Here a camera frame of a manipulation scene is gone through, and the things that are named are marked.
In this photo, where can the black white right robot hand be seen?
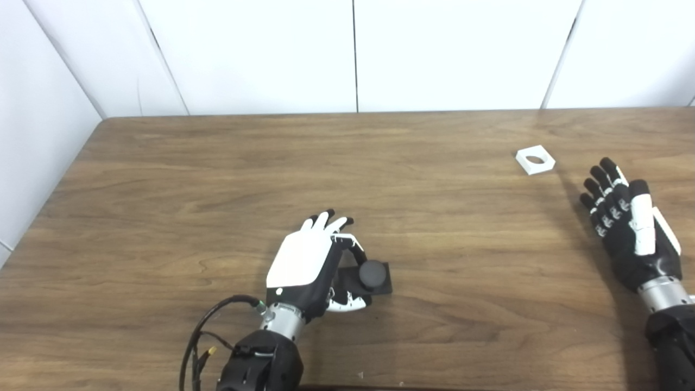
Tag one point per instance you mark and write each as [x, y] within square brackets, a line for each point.
[643, 233]

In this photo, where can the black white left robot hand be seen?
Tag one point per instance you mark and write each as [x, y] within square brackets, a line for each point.
[298, 260]

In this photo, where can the black peg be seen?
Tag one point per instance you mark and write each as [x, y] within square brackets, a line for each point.
[373, 274]

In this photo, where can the white square piece with hole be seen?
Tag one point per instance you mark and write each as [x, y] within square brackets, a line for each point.
[540, 168]

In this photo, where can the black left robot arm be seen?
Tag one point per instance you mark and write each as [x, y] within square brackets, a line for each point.
[266, 358]

